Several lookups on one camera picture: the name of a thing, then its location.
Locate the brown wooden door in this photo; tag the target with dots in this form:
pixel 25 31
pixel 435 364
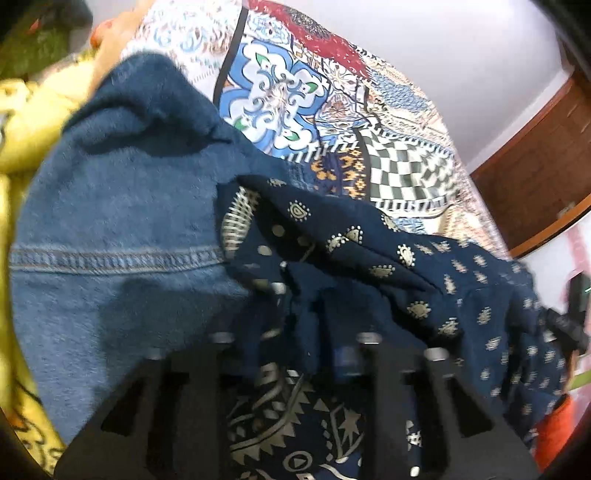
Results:
pixel 531 184

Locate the patchwork printed bedsheet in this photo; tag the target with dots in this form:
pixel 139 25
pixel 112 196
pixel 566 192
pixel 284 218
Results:
pixel 277 92

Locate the green patterned cloth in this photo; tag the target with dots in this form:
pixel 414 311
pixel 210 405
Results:
pixel 37 46

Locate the navy patterned zip hoodie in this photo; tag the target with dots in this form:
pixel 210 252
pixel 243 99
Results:
pixel 369 286

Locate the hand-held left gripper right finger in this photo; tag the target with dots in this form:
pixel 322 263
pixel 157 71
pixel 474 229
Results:
pixel 390 369

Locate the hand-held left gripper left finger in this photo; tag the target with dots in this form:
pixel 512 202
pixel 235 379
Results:
pixel 203 374

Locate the orange cloth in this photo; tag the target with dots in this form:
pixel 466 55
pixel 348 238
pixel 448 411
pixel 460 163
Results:
pixel 117 46

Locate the yellow printed blanket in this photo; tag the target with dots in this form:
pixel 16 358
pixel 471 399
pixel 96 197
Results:
pixel 27 138

